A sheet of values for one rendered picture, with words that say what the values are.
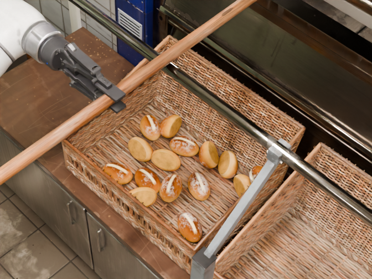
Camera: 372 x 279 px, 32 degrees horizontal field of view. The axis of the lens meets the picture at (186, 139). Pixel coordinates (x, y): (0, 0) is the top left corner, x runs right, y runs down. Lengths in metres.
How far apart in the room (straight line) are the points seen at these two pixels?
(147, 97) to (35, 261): 0.82
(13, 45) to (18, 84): 0.78
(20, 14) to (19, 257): 1.26
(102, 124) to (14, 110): 0.35
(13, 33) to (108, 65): 0.85
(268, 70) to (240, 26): 0.15
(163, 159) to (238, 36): 0.45
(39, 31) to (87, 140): 0.61
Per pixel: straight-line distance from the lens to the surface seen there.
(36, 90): 2.34
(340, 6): 1.43
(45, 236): 2.67
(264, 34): 1.87
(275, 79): 1.88
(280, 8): 1.76
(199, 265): 1.52
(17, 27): 1.60
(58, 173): 2.11
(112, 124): 2.14
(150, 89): 2.21
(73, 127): 1.41
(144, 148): 2.06
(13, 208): 2.76
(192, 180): 2.01
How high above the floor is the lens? 2.29
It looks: 52 degrees down
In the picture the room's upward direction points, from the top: 4 degrees clockwise
